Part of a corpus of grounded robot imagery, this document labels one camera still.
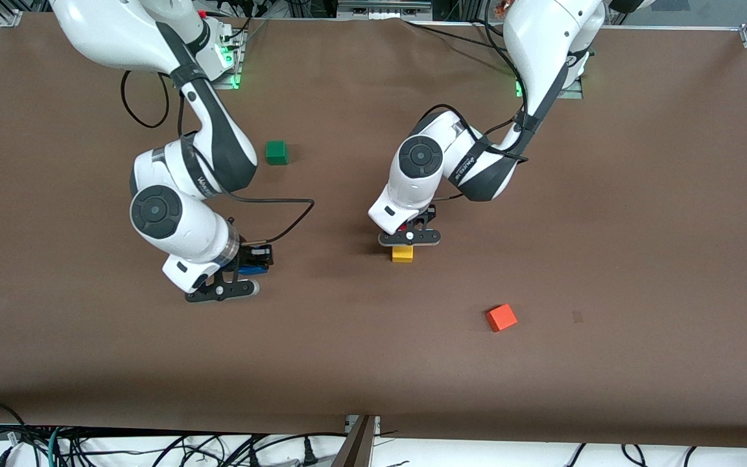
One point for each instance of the orange cube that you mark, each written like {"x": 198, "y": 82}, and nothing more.
{"x": 502, "y": 318}

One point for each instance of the green cube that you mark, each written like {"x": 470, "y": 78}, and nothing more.
{"x": 276, "y": 153}

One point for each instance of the yellow cube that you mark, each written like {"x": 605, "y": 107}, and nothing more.
{"x": 402, "y": 255}

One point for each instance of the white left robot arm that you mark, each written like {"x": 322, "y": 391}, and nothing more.
{"x": 419, "y": 168}

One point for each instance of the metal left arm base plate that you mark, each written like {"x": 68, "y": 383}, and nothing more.
{"x": 571, "y": 91}

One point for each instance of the grey power strip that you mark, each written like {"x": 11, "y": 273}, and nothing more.
{"x": 383, "y": 6}

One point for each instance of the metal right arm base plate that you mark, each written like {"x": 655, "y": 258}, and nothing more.
{"x": 234, "y": 71}

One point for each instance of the blue cube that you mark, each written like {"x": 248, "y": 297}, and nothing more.
{"x": 250, "y": 267}

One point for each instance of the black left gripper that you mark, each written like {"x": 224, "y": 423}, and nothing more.
{"x": 426, "y": 215}

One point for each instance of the aluminium table leg profile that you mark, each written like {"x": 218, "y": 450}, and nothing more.
{"x": 355, "y": 447}

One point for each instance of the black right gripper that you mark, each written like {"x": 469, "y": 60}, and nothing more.
{"x": 256, "y": 255}

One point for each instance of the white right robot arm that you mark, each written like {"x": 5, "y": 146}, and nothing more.
{"x": 172, "y": 220}

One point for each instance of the brown table cover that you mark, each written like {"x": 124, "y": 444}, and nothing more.
{"x": 373, "y": 363}

